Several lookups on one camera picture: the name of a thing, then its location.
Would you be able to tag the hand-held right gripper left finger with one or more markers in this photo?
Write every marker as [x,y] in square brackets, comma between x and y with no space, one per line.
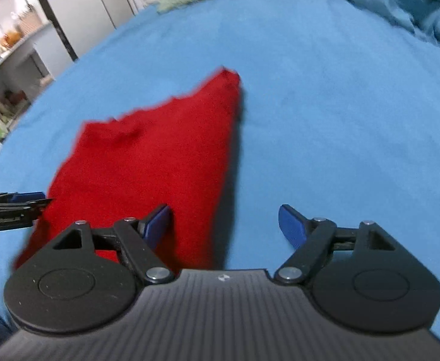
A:
[156,225]

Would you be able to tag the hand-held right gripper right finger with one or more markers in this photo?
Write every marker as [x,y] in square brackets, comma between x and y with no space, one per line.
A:
[291,225]

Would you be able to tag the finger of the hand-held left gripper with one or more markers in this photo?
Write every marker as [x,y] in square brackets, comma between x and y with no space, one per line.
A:
[24,196]
[32,203]

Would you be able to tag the red knit sweater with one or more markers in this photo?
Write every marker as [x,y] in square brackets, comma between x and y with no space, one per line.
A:
[148,165]

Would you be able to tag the blue bed sheet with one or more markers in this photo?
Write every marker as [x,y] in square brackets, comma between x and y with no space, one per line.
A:
[336,139]

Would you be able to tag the white shelf unit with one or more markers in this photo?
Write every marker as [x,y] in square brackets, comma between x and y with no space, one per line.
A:
[9,82]

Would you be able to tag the wicker basket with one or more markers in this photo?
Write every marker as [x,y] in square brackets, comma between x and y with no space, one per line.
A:
[28,24]

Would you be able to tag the black pole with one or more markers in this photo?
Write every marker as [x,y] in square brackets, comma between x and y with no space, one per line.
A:
[56,15]

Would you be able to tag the white wardrobe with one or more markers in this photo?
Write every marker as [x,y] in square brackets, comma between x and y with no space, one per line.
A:
[92,3]

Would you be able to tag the blue duvet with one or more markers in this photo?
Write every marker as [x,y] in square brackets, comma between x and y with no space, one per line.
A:
[400,0]

